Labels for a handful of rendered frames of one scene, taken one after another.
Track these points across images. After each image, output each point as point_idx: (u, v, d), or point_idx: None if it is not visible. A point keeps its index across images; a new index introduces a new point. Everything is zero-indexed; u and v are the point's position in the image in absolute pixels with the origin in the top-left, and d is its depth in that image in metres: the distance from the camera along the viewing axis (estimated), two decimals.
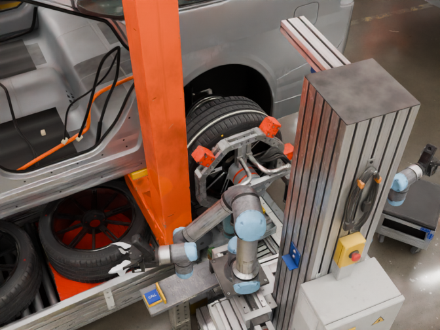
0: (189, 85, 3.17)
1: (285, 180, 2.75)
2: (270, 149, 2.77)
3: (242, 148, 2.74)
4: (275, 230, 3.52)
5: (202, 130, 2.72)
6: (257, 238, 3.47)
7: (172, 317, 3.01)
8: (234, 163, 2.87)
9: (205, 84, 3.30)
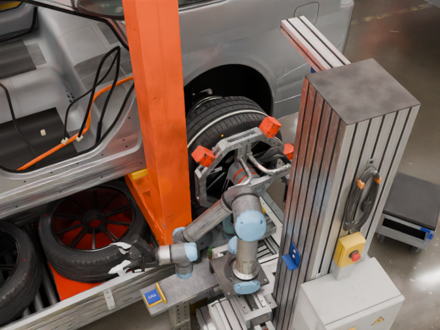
0: (189, 85, 3.17)
1: (285, 180, 2.75)
2: (270, 149, 2.77)
3: (242, 148, 2.74)
4: (275, 230, 3.52)
5: (202, 130, 2.72)
6: (257, 238, 3.47)
7: (172, 317, 3.01)
8: (234, 163, 2.87)
9: (205, 84, 3.30)
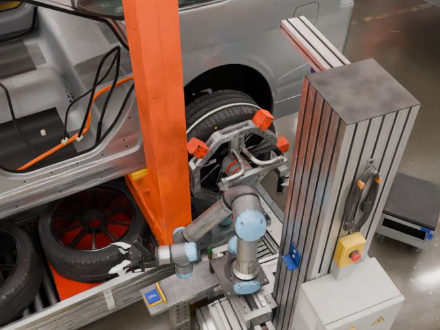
0: (189, 85, 3.17)
1: (278, 171, 2.79)
2: (263, 141, 2.81)
3: (236, 140, 2.78)
4: (270, 223, 3.57)
5: (196, 122, 2.77)
6: None
7: (172, 317, 3.01)
8: (228, 155, 2.91)
9: (205, 84, 3.30)
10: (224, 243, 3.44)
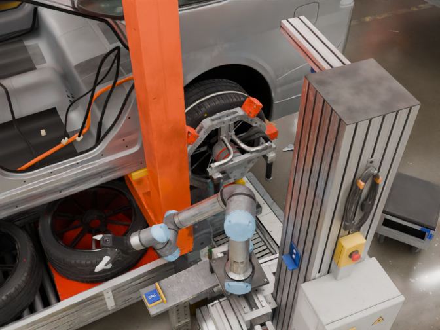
0: (189, 85, 3.17)
1: (266, 158, 2.87)
2: (252, 128, 2.88)
3: (225, 127, 2.86)
4: (260, 211, 3.64)
5: (186, 110, 2.84)
6: None
7: (172, 317, 3.01)
8: (218, 143, 2.98)
9: None
10: (216, 230, 3.52)
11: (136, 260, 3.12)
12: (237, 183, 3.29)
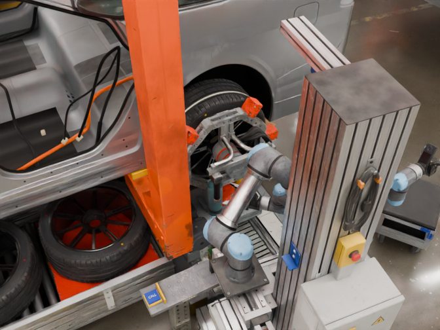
0: (189, 85, 3.17)
1: None
2: (252, 128, 2.88)
3: (225, 127, 2.86)
4: (260, 211, 3.64)
5: (186, 110, 2.84)
6: (243, 219, 3.59)
7: (172, 317, 3.01)
8: (218, 143, 2.98)
9: None
10: None
11: (136, 260, 3.12)
12: (237, 183, 3.29)
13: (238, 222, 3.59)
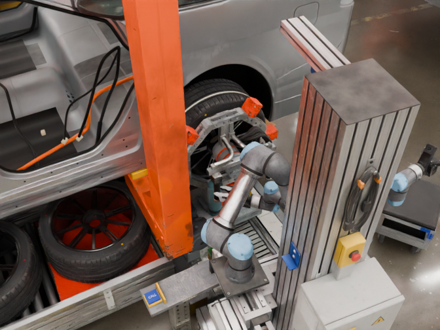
0: (189, 85, 3.17)
1: None
2: (252, 128, 2.88)
3: (225, 127, 2.86)
4: (260, 211, 3.64)
5: (186, 110, 2.84)
6: (243, 219, 3.59)
7: (172, 317, 3.01)
8: (218, 143, 2.98)
9: None
10: None
11: (136, 260, 3.12)
12: None
13: (238, 222, 3.59)
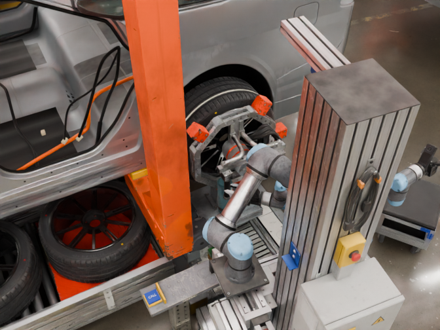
0: (189, 85, 3.17)
1: None
2: (262, 126, 2.89)
3: (235, 125, 2.87)
4: (261, 213, 3.63)
5: (197, 107, 2.85)
6: (243, 220, 3.58)
7: (172, 317, 3.01)
8: (228, 140, 2.99)
9: None
10: None
11: (136, 260, 3.12)
12: None
13: (238, 224, 3.58)
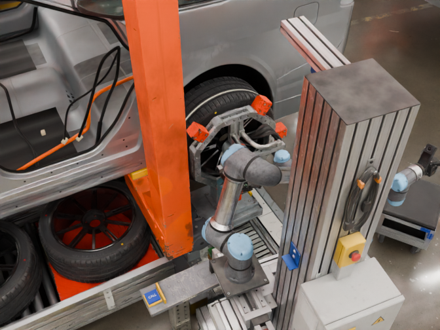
0: (189, 85, 3.17)
1: None
2: (262, 126, 2.89)
3: (235, 125, 2.87)
4: (261, 212, 3.63)
5: (197, 107, 2.85)
6: (243, 219, 3.58)
7: (172, 317, 3.01)
8: (228, 140, 3.00)
9: None
10: None
11: (136, 260, 3.12)
12: None
13: (238, 223, 3.58)
